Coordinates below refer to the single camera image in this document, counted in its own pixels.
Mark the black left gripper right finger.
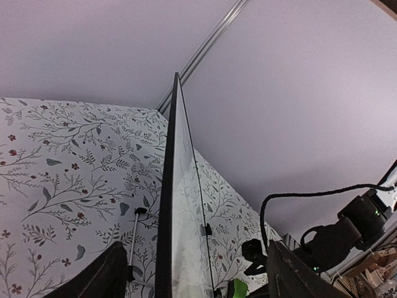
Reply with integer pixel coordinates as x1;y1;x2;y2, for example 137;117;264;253
266;240;347;298

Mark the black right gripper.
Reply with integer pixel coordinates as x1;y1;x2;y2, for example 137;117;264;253
241;238;267;276

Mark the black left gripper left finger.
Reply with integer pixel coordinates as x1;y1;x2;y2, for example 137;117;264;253
60;242;127;297

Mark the green black whiteboard eraser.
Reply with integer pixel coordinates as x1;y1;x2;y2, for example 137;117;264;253
226;279;248;298

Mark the white whiteboard black frame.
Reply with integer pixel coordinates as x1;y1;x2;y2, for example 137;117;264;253
154;74;214;297

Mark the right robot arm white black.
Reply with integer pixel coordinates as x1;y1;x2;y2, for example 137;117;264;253
241;165;396;276

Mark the metal whiteboard back stand rod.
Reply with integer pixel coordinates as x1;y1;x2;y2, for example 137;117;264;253
127;207;147;282

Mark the black whiteboard stand clip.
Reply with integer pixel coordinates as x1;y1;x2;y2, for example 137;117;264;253
200;223;213;236

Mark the floral patterned table mat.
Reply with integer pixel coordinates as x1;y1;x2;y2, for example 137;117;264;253
0;97;283;298

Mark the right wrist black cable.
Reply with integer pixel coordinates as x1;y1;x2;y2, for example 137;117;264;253
259;183;396;258

